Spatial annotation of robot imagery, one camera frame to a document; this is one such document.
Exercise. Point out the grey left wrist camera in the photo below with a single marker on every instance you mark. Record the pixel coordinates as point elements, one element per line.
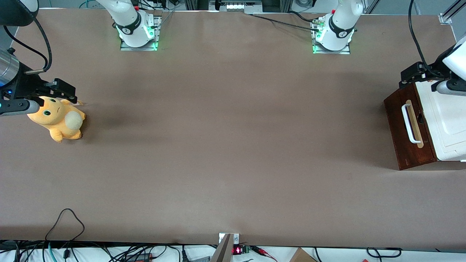
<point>451,87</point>

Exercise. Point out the red clip leads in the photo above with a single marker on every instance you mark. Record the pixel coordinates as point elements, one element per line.
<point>264,253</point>

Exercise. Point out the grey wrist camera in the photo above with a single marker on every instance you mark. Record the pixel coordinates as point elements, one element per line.
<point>18,107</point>
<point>451,87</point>

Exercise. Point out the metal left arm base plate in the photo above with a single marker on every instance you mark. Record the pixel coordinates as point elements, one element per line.
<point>331,51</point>

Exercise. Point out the aluminium frame profile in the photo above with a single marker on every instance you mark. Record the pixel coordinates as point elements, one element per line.
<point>449,14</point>

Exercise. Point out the dark wooden drawer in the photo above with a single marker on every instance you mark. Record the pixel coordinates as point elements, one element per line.
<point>397,134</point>

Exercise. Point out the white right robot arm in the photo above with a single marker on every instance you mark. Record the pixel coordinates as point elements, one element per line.
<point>129,22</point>

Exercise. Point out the black power adapter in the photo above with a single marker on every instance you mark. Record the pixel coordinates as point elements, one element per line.
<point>140,257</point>

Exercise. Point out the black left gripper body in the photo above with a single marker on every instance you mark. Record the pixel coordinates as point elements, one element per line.
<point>426,74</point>

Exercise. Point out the brown cardboard piece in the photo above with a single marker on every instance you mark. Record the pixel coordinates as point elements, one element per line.
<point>302,256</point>

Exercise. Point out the white drawer cabinet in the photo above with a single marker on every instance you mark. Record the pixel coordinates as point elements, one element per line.
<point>447,123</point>

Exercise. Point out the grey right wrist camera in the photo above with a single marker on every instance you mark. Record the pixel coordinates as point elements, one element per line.
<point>18,107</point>

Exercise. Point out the red LED display module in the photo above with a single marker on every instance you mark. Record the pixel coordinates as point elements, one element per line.
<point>238,250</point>

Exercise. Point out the white light bar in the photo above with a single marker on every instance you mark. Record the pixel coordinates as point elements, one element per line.
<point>236,6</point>

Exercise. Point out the orange plush toy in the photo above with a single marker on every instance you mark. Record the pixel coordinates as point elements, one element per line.
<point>58,120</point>

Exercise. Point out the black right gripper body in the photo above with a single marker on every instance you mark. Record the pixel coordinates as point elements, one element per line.
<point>30,85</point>

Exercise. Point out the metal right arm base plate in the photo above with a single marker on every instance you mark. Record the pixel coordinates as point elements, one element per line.
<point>140,48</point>

